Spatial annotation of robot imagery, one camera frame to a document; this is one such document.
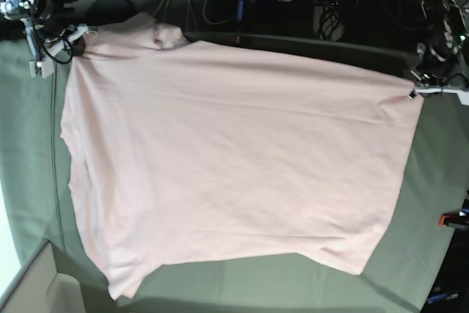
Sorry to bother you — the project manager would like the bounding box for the green table cloth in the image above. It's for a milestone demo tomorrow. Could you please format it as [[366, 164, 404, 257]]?
[[1, 40, 468, 312]]

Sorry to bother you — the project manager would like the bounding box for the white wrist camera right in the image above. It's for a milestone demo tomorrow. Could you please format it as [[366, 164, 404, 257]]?
[[29, 59, 54, 78]]

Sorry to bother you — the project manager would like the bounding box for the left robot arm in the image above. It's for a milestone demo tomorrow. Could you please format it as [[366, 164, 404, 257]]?
[[410, 0, 468, 106]]

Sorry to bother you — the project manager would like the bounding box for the red black table clamp right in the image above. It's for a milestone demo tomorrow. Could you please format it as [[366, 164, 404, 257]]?
[[439, 208, 468, 231]]

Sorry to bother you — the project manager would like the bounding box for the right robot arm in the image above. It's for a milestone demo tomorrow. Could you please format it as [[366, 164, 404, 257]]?
[[1, 0, 94, 78]]

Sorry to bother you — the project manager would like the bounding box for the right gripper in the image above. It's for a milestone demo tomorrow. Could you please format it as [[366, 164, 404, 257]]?
[[23, 19, 97, 67]]

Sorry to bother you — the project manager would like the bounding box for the red black table clamp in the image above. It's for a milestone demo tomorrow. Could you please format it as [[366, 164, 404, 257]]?
[[439, 208, 468, 231], [233, 34, 242, 45]]

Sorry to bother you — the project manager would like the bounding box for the red black table clamp centre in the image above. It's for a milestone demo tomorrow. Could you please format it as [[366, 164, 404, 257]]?
[[233, 34, 242, 45]]

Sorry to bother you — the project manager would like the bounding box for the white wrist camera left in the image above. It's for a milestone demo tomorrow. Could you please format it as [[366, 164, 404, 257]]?
[[457, 90, 469, 106]]

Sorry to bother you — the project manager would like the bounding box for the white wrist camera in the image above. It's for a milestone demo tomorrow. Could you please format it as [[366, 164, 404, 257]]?
[[457, 90, 469, 106], [29, 59, 54, 78]]

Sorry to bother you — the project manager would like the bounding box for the beige cardboard box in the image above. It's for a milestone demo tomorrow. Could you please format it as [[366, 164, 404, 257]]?
[[1, 241, 86, 313]]

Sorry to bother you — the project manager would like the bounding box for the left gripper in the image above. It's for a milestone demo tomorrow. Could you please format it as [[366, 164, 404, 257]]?
[[407, 65, 468, 100]]

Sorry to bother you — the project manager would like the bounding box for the pink t-shirt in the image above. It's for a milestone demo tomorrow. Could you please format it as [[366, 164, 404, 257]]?
[[61, 14, 423, 298]]

